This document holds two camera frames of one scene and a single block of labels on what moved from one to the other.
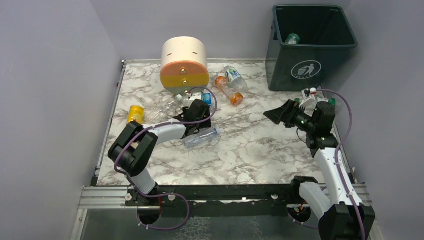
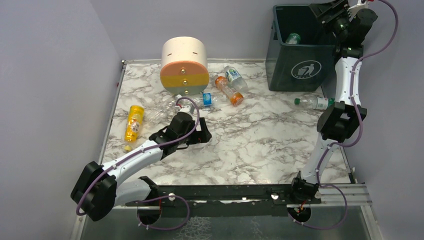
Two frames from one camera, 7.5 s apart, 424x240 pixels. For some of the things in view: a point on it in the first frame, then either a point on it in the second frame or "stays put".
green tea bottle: (292, 39) stays put
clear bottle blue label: (235, 78) stays put
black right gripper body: (290, 114) -> (330, 11)
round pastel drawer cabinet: (184, 68) stays put
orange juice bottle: (235, 98) stays put
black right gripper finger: (284, 114) -> (325, 11)
